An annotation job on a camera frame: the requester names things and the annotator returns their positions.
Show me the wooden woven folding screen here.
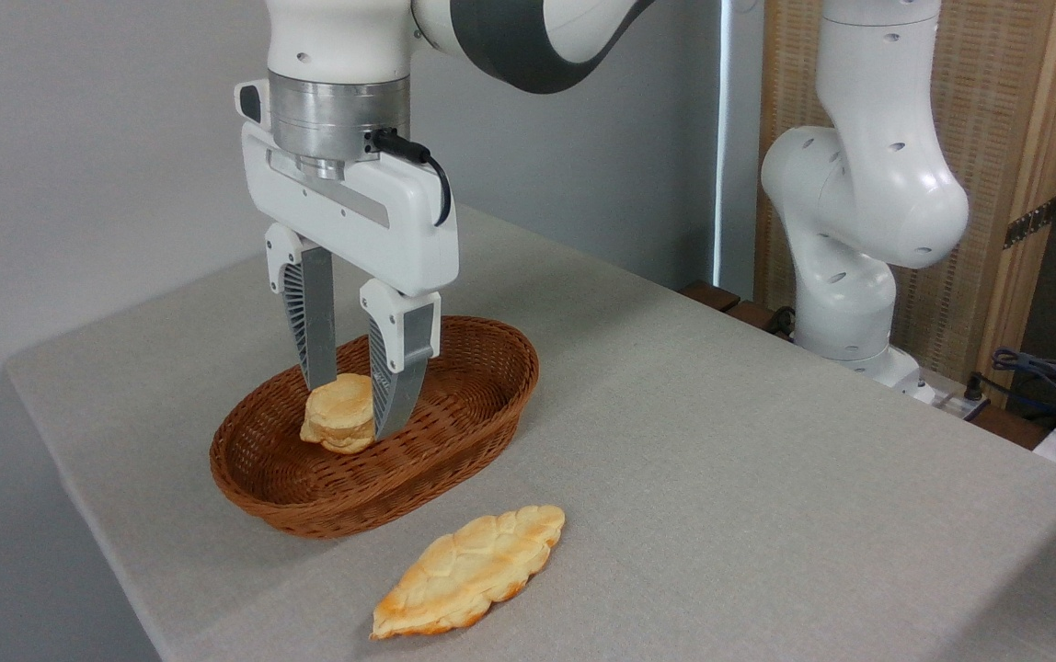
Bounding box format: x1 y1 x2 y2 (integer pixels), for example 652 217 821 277
754 0 1056 407

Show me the grey tablecloth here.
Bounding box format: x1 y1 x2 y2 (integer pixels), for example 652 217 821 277
6 204 1056 662

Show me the flat leaf-shaped toasted bread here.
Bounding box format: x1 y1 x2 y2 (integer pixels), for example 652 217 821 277
370 504 567 640

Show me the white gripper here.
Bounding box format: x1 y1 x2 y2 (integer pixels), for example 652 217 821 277
242 122 460 440

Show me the black cable bundle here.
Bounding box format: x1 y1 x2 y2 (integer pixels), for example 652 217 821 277
963 347 1056 433

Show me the small round toasted bread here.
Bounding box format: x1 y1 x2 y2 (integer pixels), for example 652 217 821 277
300 372 377 455

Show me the brown oval wicker basket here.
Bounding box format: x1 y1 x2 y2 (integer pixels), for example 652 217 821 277
209 315 540 540

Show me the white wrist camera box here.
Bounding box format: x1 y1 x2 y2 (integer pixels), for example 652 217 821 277
234 79 270 130

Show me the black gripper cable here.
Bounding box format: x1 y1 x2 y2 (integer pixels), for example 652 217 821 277
364 127 453 228

